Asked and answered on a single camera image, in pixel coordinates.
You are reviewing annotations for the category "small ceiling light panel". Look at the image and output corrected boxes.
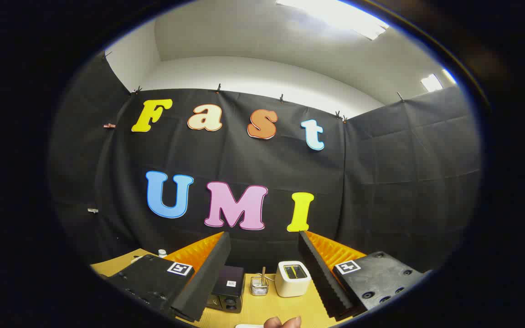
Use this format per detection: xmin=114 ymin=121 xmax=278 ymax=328
xmin=421 ymin=73 xmax=444 ymax=92

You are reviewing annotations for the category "white boxy appliance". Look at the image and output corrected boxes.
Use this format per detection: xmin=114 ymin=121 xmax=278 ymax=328
xmin=274 ymin=261 xmax=312 ymax=298

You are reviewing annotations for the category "clear glass jar with sticks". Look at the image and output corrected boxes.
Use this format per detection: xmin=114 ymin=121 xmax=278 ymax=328
xmin=250 ymin=267 xmax=270 ymax=296

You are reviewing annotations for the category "black toaster oven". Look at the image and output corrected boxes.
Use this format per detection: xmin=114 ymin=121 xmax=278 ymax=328
xmin=207 ymin=266 xmax=246 ymax=313

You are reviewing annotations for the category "large ceiling light panel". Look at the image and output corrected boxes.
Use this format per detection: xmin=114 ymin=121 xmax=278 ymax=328
xmin=275 ymin=0 xmax=390 ymax=41

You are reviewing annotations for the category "row of black cloth clips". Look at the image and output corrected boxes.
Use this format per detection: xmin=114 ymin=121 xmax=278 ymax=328
xmin=103 ymin=51 xmax=404 ymax=123

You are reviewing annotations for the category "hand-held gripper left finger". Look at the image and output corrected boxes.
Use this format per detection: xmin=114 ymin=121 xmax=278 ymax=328
xmin=105 ymin=231 xmax=232 ymax=323

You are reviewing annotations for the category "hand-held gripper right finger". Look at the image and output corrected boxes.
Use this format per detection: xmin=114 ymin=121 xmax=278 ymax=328
xmin=298 ymin=230 xmax=427 ymax=319

